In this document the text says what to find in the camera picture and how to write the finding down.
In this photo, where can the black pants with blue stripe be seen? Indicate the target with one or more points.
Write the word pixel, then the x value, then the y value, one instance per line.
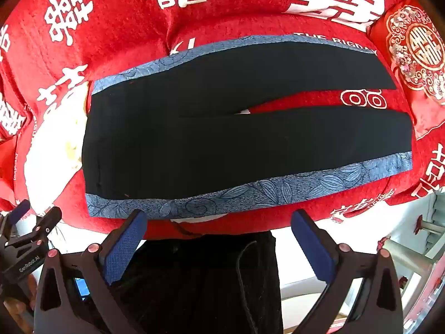
pixel 208 146

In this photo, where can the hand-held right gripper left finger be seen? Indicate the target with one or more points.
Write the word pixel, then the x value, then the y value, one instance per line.
pixel 126 247

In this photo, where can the metal rack frame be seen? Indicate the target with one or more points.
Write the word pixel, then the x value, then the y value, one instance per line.
pixel 410 254

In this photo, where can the red printed blanket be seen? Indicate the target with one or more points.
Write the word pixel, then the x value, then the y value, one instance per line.
pixel 121 24

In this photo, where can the person's dark clothing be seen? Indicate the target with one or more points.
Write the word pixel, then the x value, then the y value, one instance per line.
pixel 194 285

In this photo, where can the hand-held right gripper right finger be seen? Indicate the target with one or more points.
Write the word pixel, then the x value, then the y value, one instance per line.
pixel 313 250

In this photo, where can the red embroidered pillow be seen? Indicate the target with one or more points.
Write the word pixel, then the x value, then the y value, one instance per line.
pixel 417 59

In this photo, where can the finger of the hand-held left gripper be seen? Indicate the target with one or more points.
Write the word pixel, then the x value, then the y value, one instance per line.
pixel 16 211
pixel 47 221

